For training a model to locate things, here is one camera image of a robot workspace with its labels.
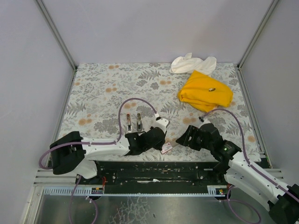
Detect left floor purple cable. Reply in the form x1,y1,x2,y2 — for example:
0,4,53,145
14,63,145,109
68,176,100,224

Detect yellow cloth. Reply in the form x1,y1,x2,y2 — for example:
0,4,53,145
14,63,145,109
178,71,233,112

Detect left aluminium frame post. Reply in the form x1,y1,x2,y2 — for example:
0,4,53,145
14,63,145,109
35,0,78,70

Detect right aluminium frame post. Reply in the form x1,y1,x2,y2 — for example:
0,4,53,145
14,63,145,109
237,0,281,70

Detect floral table mat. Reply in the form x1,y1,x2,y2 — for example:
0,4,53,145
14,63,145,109
58,63,268,166

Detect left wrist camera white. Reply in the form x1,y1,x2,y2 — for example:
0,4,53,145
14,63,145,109
153,113,170,134

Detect right floor purple cable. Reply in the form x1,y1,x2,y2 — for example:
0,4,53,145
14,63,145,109
221,185,262,224

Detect red white staple box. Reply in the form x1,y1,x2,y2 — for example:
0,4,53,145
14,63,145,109
161,142,173,154

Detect white cloth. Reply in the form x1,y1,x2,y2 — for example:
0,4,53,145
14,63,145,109
169,53,217,75

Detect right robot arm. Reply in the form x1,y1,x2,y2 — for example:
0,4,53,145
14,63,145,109
176,123,299,224

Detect aluminium frame post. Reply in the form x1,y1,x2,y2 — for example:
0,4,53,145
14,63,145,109
237,0,281,70
35,0,78,70

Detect floor purple cable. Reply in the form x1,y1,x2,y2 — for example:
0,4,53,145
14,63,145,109
68,176,100,224
221,185,262,224

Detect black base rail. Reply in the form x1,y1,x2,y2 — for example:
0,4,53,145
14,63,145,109
79,161,228,189

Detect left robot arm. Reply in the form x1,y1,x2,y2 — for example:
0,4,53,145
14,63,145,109
50,127,167,179

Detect white slotted cable duct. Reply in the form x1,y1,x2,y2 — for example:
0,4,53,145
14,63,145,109
43,185,228,197

